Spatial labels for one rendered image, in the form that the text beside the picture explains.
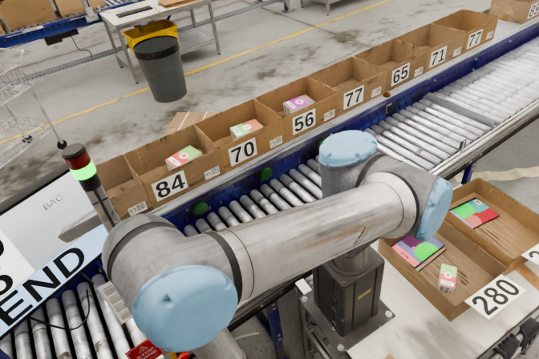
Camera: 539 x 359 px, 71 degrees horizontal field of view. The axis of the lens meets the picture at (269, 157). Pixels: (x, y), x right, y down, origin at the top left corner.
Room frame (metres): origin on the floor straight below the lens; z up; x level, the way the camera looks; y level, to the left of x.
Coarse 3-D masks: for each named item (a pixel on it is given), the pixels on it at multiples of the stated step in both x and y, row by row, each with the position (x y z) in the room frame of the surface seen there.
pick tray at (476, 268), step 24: (384, 240) 0.97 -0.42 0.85; (456, 240) 0.96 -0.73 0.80; (408, 264) 0.85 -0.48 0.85; (432, 264) 0.89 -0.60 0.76; (456, 264) 0.88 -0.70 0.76; (480, 264) 0.85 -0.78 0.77; (432, 288) 0.74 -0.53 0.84; (456, 288) 0.77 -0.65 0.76; (480, 288) 0.71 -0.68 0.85; (456, 312) 0.66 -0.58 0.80
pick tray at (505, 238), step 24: (456, 192) 1.21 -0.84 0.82; (480, 192) 1.23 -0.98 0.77; (504, 192) 1.14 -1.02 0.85; (456, 216) 1.05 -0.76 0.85; (504, 216) 1.08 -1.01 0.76; (528, 216) 1.03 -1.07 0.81; (480, 240) 0.93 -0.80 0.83; (504, 240) 0.96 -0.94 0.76; (528, 240) 0.94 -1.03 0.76; (504, 264) 0.82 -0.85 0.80
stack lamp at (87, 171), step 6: (84, 156) 0.71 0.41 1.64; (66, 162) 0.70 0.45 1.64; (72, 162) 0.69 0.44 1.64; (78, 162) 0.69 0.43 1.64; (84, 162) 0.70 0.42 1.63; (90, 162) 0.71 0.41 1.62; (72, 168) 0.69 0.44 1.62; (78, 168) 0.69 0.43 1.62; (84, 168) 0.70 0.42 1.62; (90, 168) 0.70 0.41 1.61; (72, 174) 0.70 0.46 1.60; (78, 174) 0.69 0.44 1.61; (84, 174) 0.69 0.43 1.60; (90, 174) 0.70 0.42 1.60
